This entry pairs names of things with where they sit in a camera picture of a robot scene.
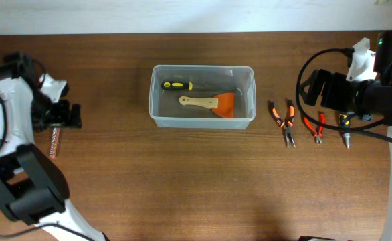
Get orange bit holder strip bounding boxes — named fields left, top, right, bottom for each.
left=49, top=127, right=61, bottom=159

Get orange scraper wooden handle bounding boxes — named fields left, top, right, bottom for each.
left=178, top=92, right=235, bottom=118

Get file with black-yellow handle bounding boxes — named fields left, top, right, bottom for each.
left=161, top=81, right=237, bottom=91

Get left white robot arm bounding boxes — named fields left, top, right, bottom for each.
left=0, top=52, right=107, bottom=240

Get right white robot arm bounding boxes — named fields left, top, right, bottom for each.
left=296, top=30, right=392, bottom=240

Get clear plastic container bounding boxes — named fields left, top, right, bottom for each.
left=149, top=65, right=256, bottom=129

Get stubby black-yellow screwdriver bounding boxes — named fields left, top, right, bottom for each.
left=339, top=114, right=351, bottom=149

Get red-black cutting pliers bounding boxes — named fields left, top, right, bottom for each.
left=303, top=112, right=326, bottom=145

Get orange-black needle-nose pliers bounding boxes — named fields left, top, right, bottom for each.
left=268, top=99, right=296, bottom=148

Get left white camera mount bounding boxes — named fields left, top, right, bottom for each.
left=39, top=74, right=68, bottom=104

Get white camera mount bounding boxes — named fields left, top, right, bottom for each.
left=346, top=38, right=377, bottom=82
left=39, top=74, right=68, bottom=104

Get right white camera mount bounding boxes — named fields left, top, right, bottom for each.
left=346, top=38, right=377, bottom=82

